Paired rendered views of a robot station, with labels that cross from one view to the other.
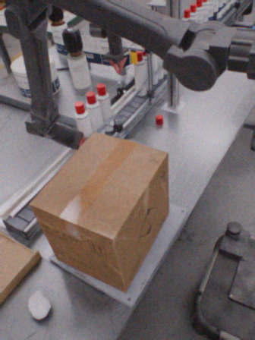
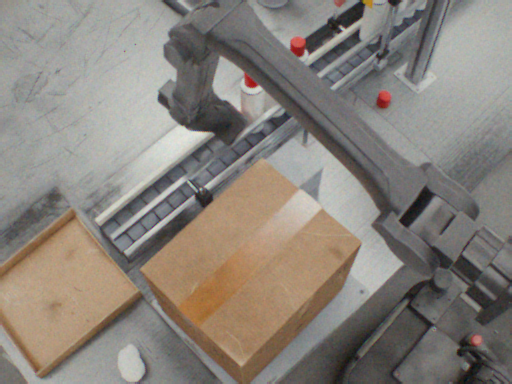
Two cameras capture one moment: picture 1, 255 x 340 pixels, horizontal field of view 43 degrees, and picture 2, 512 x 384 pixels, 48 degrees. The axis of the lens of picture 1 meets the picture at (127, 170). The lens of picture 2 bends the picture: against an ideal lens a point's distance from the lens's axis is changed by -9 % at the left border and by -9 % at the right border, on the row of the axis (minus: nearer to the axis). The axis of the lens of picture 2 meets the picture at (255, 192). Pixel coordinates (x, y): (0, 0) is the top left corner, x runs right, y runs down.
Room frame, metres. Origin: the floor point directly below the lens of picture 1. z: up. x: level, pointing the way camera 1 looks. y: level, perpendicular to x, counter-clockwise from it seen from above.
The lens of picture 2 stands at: (0.23, 0.00, 2.10)
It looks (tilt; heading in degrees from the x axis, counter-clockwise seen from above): 64 degrees down; 10
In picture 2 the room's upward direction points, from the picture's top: straight up
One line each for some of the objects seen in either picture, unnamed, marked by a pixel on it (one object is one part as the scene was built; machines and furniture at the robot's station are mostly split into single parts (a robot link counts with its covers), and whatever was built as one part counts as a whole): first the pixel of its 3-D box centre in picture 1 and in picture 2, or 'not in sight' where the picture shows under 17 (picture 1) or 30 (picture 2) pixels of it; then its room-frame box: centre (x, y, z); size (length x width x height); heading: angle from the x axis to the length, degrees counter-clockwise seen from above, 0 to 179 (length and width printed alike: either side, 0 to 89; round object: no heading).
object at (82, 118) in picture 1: (84, 127); (252, 100); (0.99, 0.14, 0.98); 0.05 x 0.05 x 0.20
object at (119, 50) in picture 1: (115, 47); not in sight; (1.29, -0.02, 1.13); 0.10 x 0.07 x 0.07; 142
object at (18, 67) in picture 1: (36, 76); not in sight; (1.49, 0.37, 0.95); 0.20 x 0.20 x 0.14
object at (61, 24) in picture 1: (59, 29); not in sight; (1.81, 0.25, 1.04); 0.09 x 0.09 x 0.29
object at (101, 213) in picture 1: (109, 209); (252, 281); (0.58, 0.07, 0.99); 0.30 x 0.24 x 0.27; 146
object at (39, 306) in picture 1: (39, 303); (131, 363); (0.40, 0.29, 0.85); 0.08 x 0.07 x 0.04; 172
